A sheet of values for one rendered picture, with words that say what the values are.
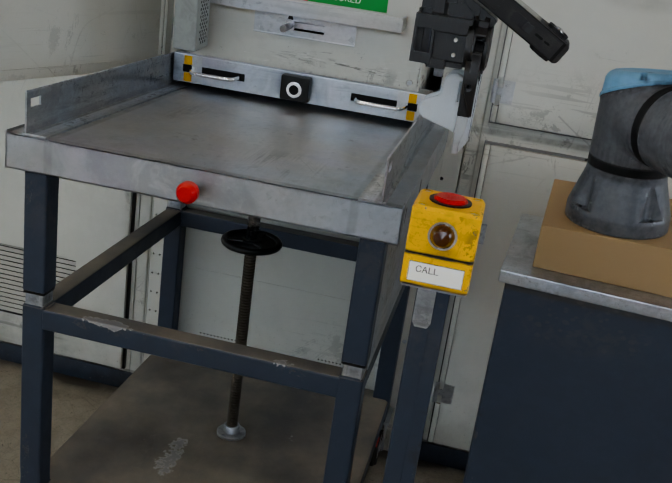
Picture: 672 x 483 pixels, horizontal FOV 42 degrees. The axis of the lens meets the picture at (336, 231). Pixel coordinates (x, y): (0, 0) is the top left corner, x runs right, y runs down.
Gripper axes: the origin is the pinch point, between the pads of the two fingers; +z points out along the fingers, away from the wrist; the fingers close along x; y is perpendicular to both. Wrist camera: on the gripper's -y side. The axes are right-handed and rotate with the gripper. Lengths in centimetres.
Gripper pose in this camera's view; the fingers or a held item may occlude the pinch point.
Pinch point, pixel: (462, 143)
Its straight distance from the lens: 100.6
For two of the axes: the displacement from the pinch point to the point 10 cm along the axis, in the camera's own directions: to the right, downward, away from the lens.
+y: -9.6, -2.0, 1.8
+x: -2.3, 2.9, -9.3
